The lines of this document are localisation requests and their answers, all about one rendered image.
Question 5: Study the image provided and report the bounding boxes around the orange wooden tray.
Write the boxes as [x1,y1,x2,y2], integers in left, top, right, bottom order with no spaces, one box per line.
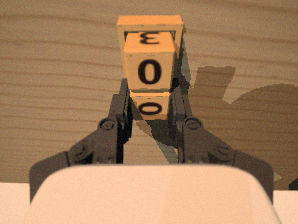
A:
[117,15,183,78]

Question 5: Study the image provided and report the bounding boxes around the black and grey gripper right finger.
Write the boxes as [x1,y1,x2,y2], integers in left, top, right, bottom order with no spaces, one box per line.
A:
[168,78,274,205]

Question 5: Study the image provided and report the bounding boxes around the orange calendar cube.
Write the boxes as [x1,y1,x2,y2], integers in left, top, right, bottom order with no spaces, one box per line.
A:
[129,89,171,120]
[123,31,176,90]

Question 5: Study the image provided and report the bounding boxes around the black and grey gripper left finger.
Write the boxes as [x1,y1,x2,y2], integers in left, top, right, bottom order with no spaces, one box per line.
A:
[29,78,133,205]

